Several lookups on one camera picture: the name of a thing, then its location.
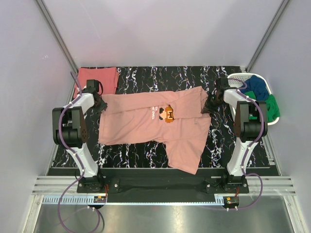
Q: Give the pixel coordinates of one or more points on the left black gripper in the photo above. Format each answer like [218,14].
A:
[103,106]

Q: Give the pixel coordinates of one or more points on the white slotted cable duct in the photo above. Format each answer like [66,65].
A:
[112,200]

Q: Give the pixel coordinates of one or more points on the green t shirt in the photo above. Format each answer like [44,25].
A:
[272,107]

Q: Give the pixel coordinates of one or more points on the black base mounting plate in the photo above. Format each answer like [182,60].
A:
[100,186]

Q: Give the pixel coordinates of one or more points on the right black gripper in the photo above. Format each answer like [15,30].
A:
[208,108]

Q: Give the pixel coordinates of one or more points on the pink t shirt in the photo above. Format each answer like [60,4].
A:
[172,118]

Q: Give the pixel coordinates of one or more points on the white plastic laundry basket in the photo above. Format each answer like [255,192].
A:
[238,80]

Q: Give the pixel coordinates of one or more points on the blue t shirt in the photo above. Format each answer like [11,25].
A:
[256,88]

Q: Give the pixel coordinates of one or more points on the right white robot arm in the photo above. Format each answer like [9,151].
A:
[250,122]

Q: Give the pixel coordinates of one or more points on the folded red t shirt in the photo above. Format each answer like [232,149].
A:
[109,78]

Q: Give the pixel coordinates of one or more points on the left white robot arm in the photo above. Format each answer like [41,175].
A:
[69,128]

